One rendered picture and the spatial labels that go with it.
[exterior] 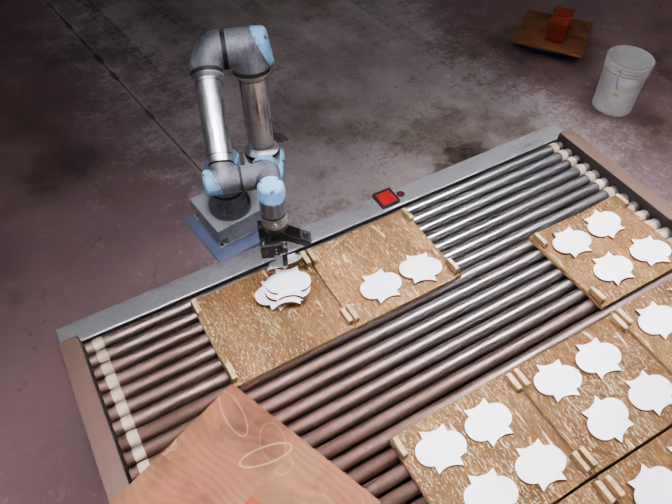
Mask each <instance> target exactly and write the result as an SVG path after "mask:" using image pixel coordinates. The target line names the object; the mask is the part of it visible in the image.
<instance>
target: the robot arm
mask: <svg viewBox="0 0 672 504"><path fill-rule="evenodd" d="M274 63H275V62H274V57H273V53H272V49H271V45H270V41H269V38H268V34H267V31H266V28H265V27H264V26H262V25H253V26H251V25H248V26H243V27H234V28H225V29H214V30H211V31H209V32H207V33H205V34H204V35H203V36H202V37H201V38H200V39H199V41H198V42H197V44H196V45H195V47H194V49H193V52H192V55H191V59H190V76H191V80H192V81H193V82H194V83H195V85H196V91H197V98H198V104H199V111H200V117H201V124H202V130H203V137H204V143H205V150H206V156H207V159H206V161H205V168H206V170H205V171H203V172H202V178H203V185H204V189H205V193H206V194H207V195H209V196H210V199H209V210H210V213H211V214H212V216H214V217H215V218H216V219H218V220H221V221H235V220H238V219H241V218H243V217H244V216H245V215H247V214H248V213H249V211H250V209H251V205H252V204H251V198H250V195H249V194H248V192H247V191H251V190H257V196H258V200H259V207H260V214H261V220H260V221H257V225H258V233H259V239H260V248H261V255H262V259H264V258H275V260H274V261H272V262H270V263H269V266H270V267H282V268H283V270H286V268H287V267H288V257H287V253H288V244H287V241H288V242H292V243H295V244H299V245H302V246H306V247H308V246H309V245H310V244H311V243H312V238H311V232H309V231H306V230H303V229H300V228H296V227H293V226H290V225H287V209H286V198H285V195H286V191H285V187H284V183H283V181H282V180H283V178H284V175H285V156H284V150H283V148H281V147H279V145H278V143H277V142H276V141H274V138H273V130H272V121H271V113H270V104H269V96H268V87H267V79H266V76H267V75H268V74H269V73H270V66H272V65H273V64H274ZM223 70H232V74H233V76H234V77H236V78H237V79H238V80H239V86H240V93H241V100H242V106H243V113H244V120H245V126H246V133H247V140H248V144H247V145H246V146H245V152H243V153H238V152H237V151H236V150H235V149H232V146H231V140H230V133H229V127H228V121H227V114H226V108H225V101H224V95H223V89H222V82H221V80H222V79H223V78H224V72H223ZM267 251H268V252H267ZM281 259H282V260H281Z"/></svg>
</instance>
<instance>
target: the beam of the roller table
mask: <svg viewBox="0 0 672 504"><path fill-rule="evenodd" d="M560 132H562V130H561V129H559V128H558V127H557V126H556V125H554V124H551V125H549V126H547V127H544V128H542V129H539V130H537V131H534V132H532V133H530V134H527V135H525V136H522V137H520V138H518V139H515V140H513V141H510V142H508V143H505V144H503V145H501V146H498V147H496V148H493V149H491V150H489V151H486V152H484V153H481V154H479V155H476V156H474V157H472V158H469V159H467V160H464V161H462V162H460V163H457V164H455V165H452V166H450V167H447V168H445V169H443V170H440V171H438V172H435V173H433V174H430V175H428V176H426V177H423V178H421V179H418V180H416V181H414V182H411V183H409V184H406V185H404V186H401V187H399V188H397V189H394V190H392V191H393V192H394V193H395V194H396V193H397V192H398V191H403V192H404V193H405V195H404V196H403V197H399V196H398V197H399V199H400V203H398V204H396V205H393V206H391V207H388V208H386V209H384V210H383V209H382V208H381V207H380V206H379V205H378V203H377V202H376V201H375V200H374V199H373V198H372V199H370V200H368V201H365V202H363V203H360V204H358V205H356V206H353V207H351V208H348V209H346V210H343V211H341V212H339V213H336V214H334V215H331V216H329V217H327V218H324V219H322V220H319V221H317V222H314V223H312V224H310V225H307V226H305V227H302V228H300V229H303V230H306V231H309V232H311V238H312V243H311V244H310V245H309V246H308V247H306V246H302V245H299V244H295V243H292V242H288V241H287V244H288V253H287V255H290V254H292V253H295V252H296V253H298V252H300V251H303V250H305V249H307V248H310V247H312V246H314V245H317V244H319V243H322V242H324V241H326V240H329V239H331V238H333V237H336V236H338V235H340V234H343V233H345V232H347V231H350V230H352V229H354V228H357V227H359V226H361V225H364V224H366V223H368V222H371V221H373V220H375V219H378V218H380V217H382V216H385V215H387V214H389V213H392V212H394V211H396V210H399V209H401V208H403V207H406V206H408V205H410V204H413V203H415V202H417V201H420V200H422V199H424V198H427V197H429V196H432V195H434V194H436V193H439V192H441V191H443V190H446V189H448V188H450V187H453V186H455V185H457V184H460V183H462V182H464V181H467V180H469V179H471V178H474V177H476V176H478V175H481V174H483V173H485V172H488V171H490V170H492V169H495V168H497V167H499V166H502V165H504V164H506V163H509V162H511V161H513V160H516V159H518V158H520V157H523V156H525V155H527V154H530V153H532V152H534V151H537V150H539V149H542V148H544V147H546V146H547V145H549V144H551V143H556V141H557V138H558V135H559V133H560ZM274 259H275V258H264V259H262V255H261V248H260V245H259V246H256V247H254V248H252V249H249V250H247V251H244V252H242V253H239V254H237V255H235V256H232V257H230V258H227V259H225V260H223V261H220V262H218V263H215V264H213V265H210V266H208V267H206V268H203V269H201V270H198V271H196V272H194V273H191V274H189V275H186V276H184V277H181V278H179V279H177V280H174V281H172V282H169V283H167V284H165V285H162V286H160V287H157V288H155V289H152V290H150V291H148V292H145V293H143V294H140V295H138V296H136V297H133V298H131V299H128V300H126V301H123V302H121V303H119V304H116V305H114V306H111V307H109V308H106V309H104V310H102V311H99V312H97V313H94V314H92V315H90V316H87V317H85V318H82V319H80V320H77V321H75V322H73V323H70V324H68V325H65V326H63V327H61V328H58V329H56V333H57V336H58V339H59V342H60V343H61V342H63V341H66V340H68V339H70V338H73V337H75V336H78V337H79V339H80V340H81V342H82V344H83V346H84V344H85V343H87V342H90V341H92V339H94V338H96V337H99V336H104V335H106V334H109V333H111V332H113V331H116V330H118V329H120V328H123V327H125V326H127V325H130V324H132V323H134V322H137V321H139V320H141V319H144V318H146V317H148V316H151V315H153V314H155V313H158V312H160V311H162V310H165V309H167V308H169V307H172V306H174V305H176V304H179V303H181V302H183V301H186V300H188V299H190V298H193V297H195V296H197V295H200V294H202V293H204V292H207V291H209V290H212V289H214V288H216V287H219V286H221V285H223V284H226V283H228V282H230V281H233V280H235V279H237V278H240V277H242V276H244V275H247V274H249V273H251V272H254V271H256V270H258V269H261V268H263V267H265V266H268V265H269V263H270V262H272V261H274ZM84 347H85V346H84Z"/></svg>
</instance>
